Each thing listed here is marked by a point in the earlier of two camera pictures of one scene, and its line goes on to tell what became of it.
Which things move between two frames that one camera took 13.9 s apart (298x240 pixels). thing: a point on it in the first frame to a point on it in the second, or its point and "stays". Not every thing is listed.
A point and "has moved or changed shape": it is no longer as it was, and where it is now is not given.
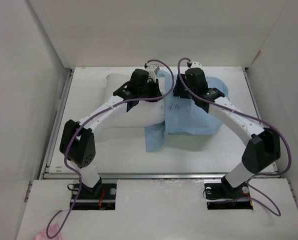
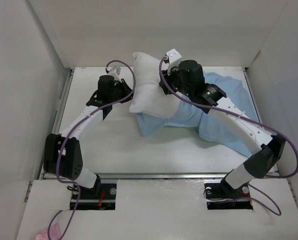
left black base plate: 102,196 stays
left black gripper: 155,86 to 126,90
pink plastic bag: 52,231 stays
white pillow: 148,114 has moved or changed shape
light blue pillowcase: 182,116 has moved or changed shape
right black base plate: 223,196 stays
